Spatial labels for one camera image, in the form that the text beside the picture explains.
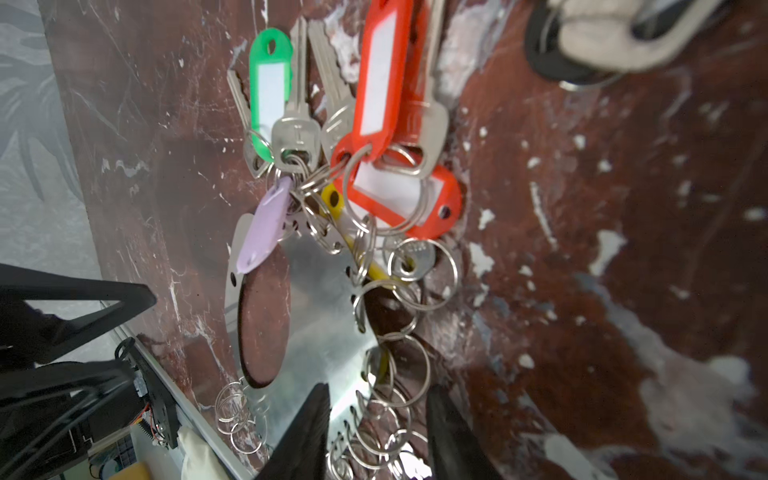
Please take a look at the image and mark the purple key tag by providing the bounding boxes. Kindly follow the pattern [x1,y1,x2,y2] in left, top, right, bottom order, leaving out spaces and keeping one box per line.
[235,176,293,274]

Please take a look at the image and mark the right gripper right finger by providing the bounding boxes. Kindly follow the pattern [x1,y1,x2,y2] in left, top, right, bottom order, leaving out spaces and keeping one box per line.
[426,384,502,480]

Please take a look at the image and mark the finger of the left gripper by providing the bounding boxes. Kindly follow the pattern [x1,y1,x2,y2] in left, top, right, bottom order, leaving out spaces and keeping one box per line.
[1,264,157,366]

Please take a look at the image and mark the orange red key tag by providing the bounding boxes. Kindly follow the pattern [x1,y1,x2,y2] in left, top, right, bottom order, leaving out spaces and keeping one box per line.
[349,1,424,163]

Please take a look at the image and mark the white pot artificial plant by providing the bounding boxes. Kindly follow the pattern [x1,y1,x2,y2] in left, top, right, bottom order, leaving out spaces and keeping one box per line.
[524,1,731,91]

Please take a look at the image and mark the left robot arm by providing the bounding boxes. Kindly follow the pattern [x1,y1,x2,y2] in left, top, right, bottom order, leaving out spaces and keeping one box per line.
[1,265,180,479]

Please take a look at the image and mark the green key tag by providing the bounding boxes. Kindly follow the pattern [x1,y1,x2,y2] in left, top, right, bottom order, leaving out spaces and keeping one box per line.
[248,28,293,163]

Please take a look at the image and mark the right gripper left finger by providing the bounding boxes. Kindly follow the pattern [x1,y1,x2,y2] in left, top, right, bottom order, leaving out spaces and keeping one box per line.
[255,383,331,480]

